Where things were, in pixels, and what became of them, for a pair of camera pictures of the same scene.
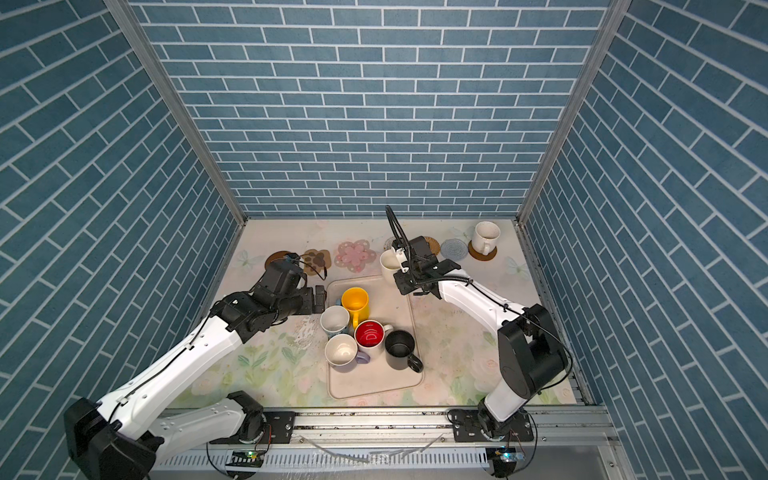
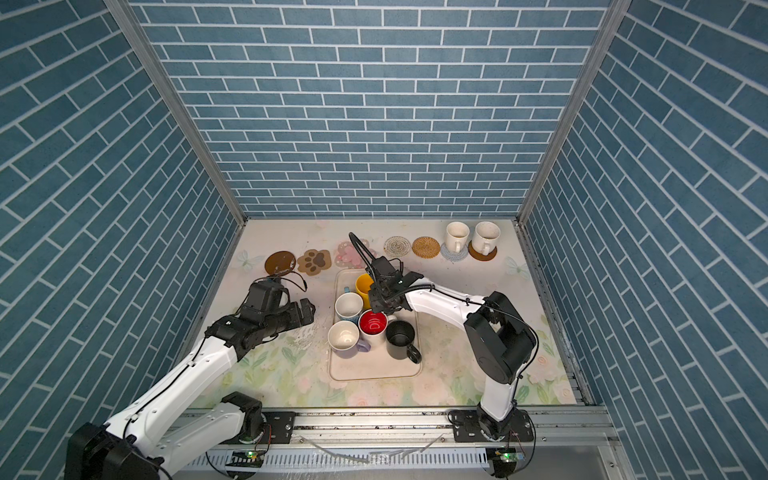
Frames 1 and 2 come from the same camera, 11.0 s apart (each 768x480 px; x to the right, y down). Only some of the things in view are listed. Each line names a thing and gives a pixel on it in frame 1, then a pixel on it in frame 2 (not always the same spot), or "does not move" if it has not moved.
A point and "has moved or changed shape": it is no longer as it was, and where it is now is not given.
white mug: (390, 262) has moved or changed shape
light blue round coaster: (454, 249) does not move
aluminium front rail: (429, 429) does not move
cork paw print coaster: (315, 261) does not move
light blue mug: (334, 320) -> (348, 305)
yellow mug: (357, 302) -> (362, 286)
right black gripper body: (409, 280) -> (379, 298)
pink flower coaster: (354, 256) does not move
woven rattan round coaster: (433, 244) does not move
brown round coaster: (479, 256) does not move
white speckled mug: (486, 236) does not move
